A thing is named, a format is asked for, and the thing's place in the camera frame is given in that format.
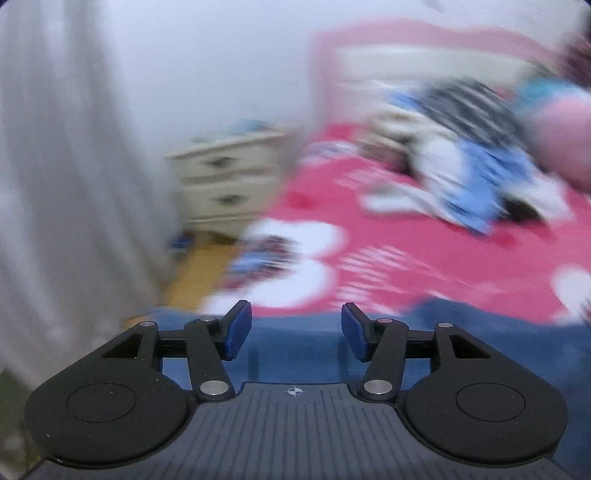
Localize blue denim jeans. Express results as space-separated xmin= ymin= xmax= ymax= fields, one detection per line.
xmin=133 ymin=297 xmax=591 ymax=480

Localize blue bottle on floor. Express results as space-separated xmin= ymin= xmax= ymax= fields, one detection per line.
xmin=170 ymin=233 xmax=193 ymax=252

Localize pink floral bed blanket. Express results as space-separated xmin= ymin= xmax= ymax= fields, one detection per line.
xmin=200 ymin=124 xmax=590 ymax=324

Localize grey curtain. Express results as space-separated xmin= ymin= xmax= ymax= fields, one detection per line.
xmin=1 ymin=1 xmax=178 ymax=386

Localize cream bedside nightstand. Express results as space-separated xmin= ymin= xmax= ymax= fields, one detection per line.
xmin=166 ymin=125 xmax=296 ymax=238

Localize black garment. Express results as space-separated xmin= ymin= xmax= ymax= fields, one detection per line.
xmin=498 ymin=196 xmax=543 ymax=223

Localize light blue shirt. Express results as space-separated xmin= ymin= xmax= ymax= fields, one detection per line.
xmin=383 ymin=81 xmax=534 ymax=235

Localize cream knit sweater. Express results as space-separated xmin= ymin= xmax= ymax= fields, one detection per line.
xmin=358 ymin=104 xmax=455 ymax=155

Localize black white plaid shirt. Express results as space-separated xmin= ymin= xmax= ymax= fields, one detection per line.
xmin=417 ymin=79 xmax=525 ymax=149

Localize pink grey floral duvet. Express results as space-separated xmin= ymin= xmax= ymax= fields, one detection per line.
xmin=532 ymin=90 xmax=590 ymax=192

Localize teal printed cloth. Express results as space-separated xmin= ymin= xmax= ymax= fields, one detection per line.
xmin=511 ymin=77 xmax=590 ymax=112

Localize pink cream bed headboard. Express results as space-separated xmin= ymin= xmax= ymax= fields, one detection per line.
xmin=310 ymin=19 xmax=558 ymax=126

